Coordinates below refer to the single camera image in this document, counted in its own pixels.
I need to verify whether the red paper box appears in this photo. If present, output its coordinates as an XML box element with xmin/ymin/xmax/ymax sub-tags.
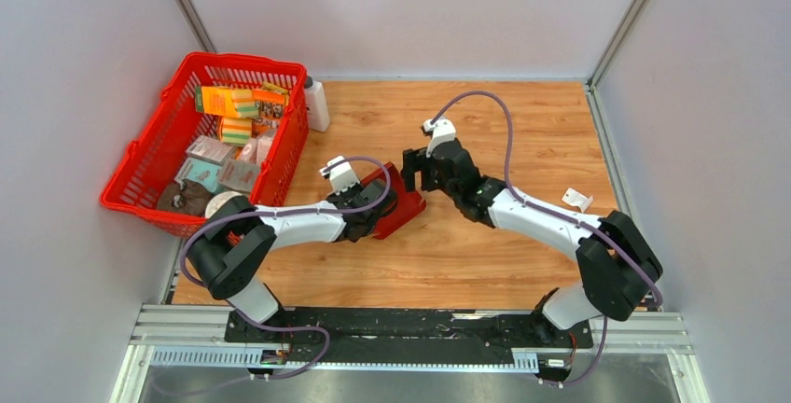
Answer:
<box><xmin>367</xmin><ymin>162</ymin><xmax>426</xmax><ymax>240</ymax></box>

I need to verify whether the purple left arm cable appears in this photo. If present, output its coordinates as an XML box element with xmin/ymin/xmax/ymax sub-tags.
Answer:
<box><xmin>179</xmin><ymin>156</ymin><xmax>393</xmax><ymax>382</ymax></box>

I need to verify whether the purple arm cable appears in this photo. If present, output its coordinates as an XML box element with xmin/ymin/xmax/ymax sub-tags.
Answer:
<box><xmin>179</xmin><ymin>156</ymin><xmax>393</xmax><ymax>382</ymax></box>
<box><xmin>431</xmin><ymin>90</ymin><xmax>663</xmax><ymax>387</ymax></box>

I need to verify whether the brown bag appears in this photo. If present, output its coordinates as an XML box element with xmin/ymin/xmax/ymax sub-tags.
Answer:
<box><xmin>156</xmin><ymin>179</ymin><xmax>214</xmax><ymax>216</ymax></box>

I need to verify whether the red plastic basket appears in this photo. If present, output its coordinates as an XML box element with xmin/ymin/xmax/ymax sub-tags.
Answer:
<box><xmin>100</xmin><ymin>51</ymin><xmax>309</xmax><ymax>238</ymax></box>

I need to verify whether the white plastic bottle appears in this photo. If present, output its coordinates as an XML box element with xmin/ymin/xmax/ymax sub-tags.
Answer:
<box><xmin>303</xmin><ymin>76</ymin><xmax>330</xmax><ymax>132</ymax></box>

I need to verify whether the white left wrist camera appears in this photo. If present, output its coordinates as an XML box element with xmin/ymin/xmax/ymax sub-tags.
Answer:
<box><xmin>319</xmin><ymin>156</ymin><xmax>360</xmax><ymax>195</ymax></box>

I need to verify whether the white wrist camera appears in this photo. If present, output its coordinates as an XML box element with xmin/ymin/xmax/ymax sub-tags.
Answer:
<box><xmin>319</xmin><ymin>156</ymin><xmax>360</xmax><ymax>195</ymax></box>
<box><xmin>422</xmin><ymin>118</ymin><xmax>456</xmax><ymax>158</ymax></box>

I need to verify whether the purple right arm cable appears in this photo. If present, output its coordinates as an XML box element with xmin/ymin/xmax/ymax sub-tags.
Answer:
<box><xmin>431</xmin><ymin>90</ymin><xmax>663</xmax><ymax>387</ymax></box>

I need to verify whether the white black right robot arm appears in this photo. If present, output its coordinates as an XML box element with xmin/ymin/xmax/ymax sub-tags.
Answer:
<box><xmin>401</xmin><ymin>140</ymin><xmax>663</xmax><ymax>346</ymax></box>

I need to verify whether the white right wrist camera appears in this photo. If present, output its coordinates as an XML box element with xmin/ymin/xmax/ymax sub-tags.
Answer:
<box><xmin>422</xmin><ymin>118</ymin><xmax>456</xmax><ymax>158</ymax></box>

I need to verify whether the pink grey packet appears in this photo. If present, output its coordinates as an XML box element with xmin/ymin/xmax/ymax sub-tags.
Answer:
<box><xmin>218</xmin><ymin>159</ymin><xmax>260</xmax><ymax>193</ymax></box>

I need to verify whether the white tape roll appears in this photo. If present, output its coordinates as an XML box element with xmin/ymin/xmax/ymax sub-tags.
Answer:
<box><xmin>204</xmin><ymin>190</ymin><xmax>243</xmax><ymax>218</ymax></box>

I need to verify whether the orange snack packet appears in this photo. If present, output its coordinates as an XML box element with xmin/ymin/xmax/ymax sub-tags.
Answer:
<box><xmin>253</xmin><ymin>81</ymin><xmax>290</xmax><ymax>135</ymax></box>

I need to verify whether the teal white packet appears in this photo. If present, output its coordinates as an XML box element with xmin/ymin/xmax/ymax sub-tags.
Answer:
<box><xmin>174</xmin><ymin>157</ymin><xmax>223</xmax><ymax>194</ymax></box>

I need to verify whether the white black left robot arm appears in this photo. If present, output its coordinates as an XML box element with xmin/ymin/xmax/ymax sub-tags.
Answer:
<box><xmin>182</xmin><ymin>179</ymin><xmax>398</xmax><ymax>342</ymax></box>

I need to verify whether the orange green box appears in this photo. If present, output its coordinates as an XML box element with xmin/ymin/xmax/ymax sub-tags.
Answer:
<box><xmin>195</xmin><ymin>86</ymin><xmax>259</xmax><ymax>118</ymax></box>

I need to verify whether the right aluminium frame post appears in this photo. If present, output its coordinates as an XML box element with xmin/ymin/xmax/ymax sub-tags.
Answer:
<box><xmin>587</xmin><ymin>0</ymin><xmax>649</xmax><ymax>90</ymax></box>

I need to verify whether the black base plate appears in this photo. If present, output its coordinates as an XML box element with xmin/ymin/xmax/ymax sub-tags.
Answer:
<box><xmin>223</xmin><ymin>306</ymin><xmax>594</xmax><ymax>365</ymax></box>

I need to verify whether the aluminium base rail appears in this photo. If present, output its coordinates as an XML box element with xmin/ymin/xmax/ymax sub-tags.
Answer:
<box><xmin>111</xmin><ymin>305</ymin><xmax>709</xmax><ymax>402</ymax></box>

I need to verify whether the small white paper piece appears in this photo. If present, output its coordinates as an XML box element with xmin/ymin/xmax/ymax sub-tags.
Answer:
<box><xmin>562</xmin><ymin>188</ymin><xmax>594</xmax><ymax>213</ymax></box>

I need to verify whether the yellow green sponge pack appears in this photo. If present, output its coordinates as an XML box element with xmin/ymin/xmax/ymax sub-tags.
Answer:
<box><xmin>216</xmin><ymin>117</ymin><xmax>253</xmax><ymax>146</ymax></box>

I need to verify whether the pink white box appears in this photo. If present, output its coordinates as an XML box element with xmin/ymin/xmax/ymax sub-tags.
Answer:
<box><xmin>185</xmin><ymin>135</ymin><xmax>237</xmax><ymax>165</ymax></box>

